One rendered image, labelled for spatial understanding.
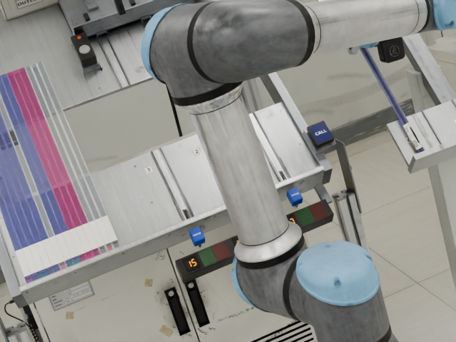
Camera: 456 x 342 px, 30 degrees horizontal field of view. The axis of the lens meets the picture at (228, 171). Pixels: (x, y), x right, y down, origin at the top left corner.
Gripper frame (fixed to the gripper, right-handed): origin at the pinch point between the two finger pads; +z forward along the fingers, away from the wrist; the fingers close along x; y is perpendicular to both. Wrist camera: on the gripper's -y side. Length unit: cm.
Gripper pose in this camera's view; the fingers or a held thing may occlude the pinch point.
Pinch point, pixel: (364, 49)
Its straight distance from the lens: 184.0
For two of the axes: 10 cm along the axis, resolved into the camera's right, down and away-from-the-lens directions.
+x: -9.3, 3.4, -1.5
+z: -0.4, 3.0, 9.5
